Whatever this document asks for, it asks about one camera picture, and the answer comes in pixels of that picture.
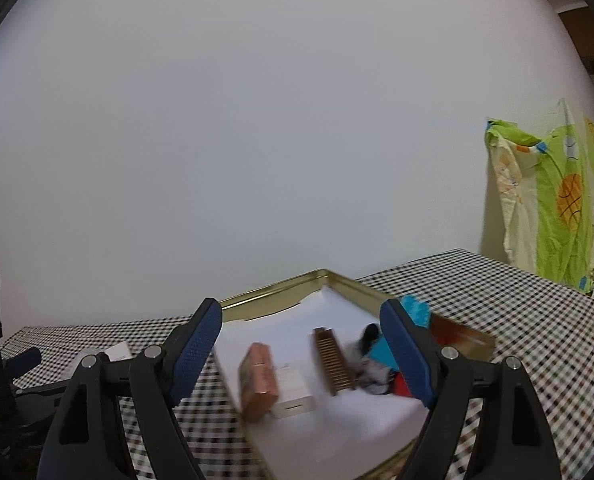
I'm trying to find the blue toy brick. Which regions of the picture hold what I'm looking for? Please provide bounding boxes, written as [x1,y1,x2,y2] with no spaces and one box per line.
[367,294,433,368]

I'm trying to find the black white checkered tablecloth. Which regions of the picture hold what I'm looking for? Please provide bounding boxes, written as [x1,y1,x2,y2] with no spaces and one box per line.
[0,248,594,480]

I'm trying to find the brown wooden wardrobe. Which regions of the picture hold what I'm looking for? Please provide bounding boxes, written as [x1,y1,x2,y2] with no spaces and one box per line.
[557,2,594,126]

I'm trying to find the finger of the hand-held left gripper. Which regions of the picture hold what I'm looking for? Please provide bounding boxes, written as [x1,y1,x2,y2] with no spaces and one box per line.
[4,346,42,378]

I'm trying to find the white paper lining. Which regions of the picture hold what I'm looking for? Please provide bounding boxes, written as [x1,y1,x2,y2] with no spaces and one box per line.
[214,287,428,478]

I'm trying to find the gold metal tin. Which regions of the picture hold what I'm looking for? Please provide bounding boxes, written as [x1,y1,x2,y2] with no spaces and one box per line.
[212,268,496,480]

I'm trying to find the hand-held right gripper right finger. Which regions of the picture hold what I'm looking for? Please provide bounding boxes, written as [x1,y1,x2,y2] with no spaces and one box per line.
[379,299,563,480]

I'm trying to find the rose gold box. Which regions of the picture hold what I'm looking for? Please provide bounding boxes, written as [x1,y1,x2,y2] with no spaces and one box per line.
[238,342,280,422]

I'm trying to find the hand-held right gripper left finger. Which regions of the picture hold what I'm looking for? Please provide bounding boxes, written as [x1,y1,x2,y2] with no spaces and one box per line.
[37,297,224,480]

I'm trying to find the white charger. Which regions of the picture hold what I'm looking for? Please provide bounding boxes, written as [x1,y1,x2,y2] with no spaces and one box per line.
[271,366,314,420]

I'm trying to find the green printed cloth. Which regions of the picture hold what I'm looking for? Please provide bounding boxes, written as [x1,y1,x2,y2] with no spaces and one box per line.
[484,100,594,293]

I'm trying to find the brown comb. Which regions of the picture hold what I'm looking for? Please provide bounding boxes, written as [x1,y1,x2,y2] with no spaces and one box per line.
[312,327,355,397]

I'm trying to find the red toy brick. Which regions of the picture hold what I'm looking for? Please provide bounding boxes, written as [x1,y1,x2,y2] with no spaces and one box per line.
[389,372,418,398]

